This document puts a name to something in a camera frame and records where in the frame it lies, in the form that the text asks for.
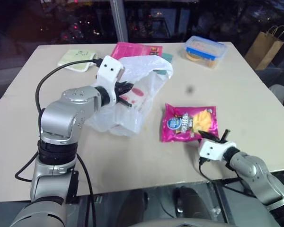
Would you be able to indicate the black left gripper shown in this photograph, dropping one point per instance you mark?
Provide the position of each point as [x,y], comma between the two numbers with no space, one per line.
[121,91]

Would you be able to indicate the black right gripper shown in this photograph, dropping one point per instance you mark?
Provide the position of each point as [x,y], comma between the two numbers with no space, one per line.
[218,140]

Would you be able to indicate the white translucent plastic bag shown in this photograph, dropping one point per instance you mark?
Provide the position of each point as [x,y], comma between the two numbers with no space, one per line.
[153,68]

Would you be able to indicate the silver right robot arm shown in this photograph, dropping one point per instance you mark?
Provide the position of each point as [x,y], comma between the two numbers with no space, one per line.
[255,172]

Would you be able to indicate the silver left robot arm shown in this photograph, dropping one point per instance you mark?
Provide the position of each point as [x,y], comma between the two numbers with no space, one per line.
[61,113]

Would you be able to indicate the pink chips snack bag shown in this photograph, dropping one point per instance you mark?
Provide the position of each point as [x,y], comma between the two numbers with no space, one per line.
[188,121]

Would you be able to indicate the brown paper carrier bag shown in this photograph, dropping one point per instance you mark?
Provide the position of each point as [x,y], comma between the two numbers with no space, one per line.
[265,50]

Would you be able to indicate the white red-printed package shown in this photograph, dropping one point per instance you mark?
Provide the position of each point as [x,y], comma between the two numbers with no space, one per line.
[136,93]

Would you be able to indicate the pink flat snack packet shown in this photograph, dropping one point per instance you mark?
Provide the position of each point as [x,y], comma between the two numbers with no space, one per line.
[130,49]

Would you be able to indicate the teal sponge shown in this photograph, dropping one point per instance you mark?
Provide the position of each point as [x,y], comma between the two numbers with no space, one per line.
[167,56]

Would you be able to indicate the pale green cloth pouch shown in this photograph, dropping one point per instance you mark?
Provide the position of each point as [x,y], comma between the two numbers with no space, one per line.
[74,59]

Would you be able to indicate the clear blue-lidded food container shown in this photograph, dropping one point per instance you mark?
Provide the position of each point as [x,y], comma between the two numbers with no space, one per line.
[204,50]

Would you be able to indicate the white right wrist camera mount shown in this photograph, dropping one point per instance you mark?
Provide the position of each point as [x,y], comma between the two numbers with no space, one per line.
[214,150]

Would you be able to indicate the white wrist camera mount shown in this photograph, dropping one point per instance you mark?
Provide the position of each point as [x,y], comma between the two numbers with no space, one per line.
[214,150]
[109,67]

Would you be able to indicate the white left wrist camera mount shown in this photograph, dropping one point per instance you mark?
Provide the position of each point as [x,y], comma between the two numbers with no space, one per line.
[109,67]

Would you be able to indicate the grey metal window post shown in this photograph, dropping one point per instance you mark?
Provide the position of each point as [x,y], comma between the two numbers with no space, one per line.
[118,20]

